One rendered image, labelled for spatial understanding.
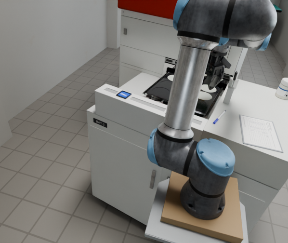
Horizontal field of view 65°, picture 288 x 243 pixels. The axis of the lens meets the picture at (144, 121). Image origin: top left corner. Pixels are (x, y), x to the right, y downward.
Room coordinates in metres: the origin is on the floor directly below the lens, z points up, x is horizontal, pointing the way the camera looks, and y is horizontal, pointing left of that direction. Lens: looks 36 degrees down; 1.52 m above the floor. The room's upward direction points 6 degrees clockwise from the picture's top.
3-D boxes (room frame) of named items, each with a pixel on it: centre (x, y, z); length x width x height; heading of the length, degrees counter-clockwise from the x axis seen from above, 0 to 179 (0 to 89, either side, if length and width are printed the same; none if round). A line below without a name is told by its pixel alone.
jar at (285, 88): (1.13, -0.73, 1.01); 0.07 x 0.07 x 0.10
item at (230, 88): (1.00, -0.40, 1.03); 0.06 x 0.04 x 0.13; 156
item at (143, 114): (0.90, -0.01, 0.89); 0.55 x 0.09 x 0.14; 66
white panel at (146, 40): (1.49, -0.14, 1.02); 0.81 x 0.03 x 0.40; 66
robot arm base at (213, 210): (0.49, -0.23, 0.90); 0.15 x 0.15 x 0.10
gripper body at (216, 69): (1.09, -0.32, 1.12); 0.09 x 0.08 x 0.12; 130
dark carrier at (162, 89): (1.20, -0.22, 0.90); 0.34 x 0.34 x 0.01; 66
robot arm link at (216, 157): (0.50, -0.22, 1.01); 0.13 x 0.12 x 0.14; 67
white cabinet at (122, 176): (1.07, -0.25, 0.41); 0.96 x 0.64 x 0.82; 66
